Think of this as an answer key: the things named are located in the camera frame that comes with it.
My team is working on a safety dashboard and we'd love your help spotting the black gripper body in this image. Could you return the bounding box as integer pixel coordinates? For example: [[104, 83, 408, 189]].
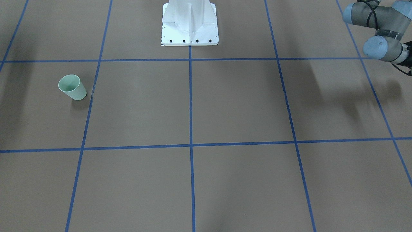
[[406, 41, 412, 68]]

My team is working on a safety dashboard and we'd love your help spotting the green plastic cup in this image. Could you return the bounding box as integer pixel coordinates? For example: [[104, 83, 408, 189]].
[[58, 74, 87, 101]]

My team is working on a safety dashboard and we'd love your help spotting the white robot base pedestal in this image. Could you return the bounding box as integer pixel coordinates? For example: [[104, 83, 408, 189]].
[[161, 0, 219, 46]]

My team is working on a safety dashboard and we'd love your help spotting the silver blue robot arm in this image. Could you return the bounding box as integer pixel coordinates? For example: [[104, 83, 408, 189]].
[[342, 0, 412, 68]]

